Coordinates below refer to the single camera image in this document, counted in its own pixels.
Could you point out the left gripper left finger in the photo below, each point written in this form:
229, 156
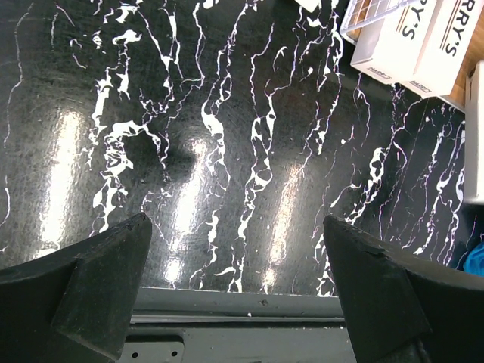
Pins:
75, 305

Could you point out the white H logo box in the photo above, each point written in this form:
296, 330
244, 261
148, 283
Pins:
473, 145

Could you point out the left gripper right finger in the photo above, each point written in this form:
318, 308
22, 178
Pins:
400, 308

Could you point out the white Harry's box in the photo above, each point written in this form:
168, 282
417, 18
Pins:
388, 49
444, 48

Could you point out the blue crumpled cloth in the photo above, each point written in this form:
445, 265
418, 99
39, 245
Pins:
472, 262

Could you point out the white wire shelf cart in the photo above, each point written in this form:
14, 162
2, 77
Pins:
359, 14

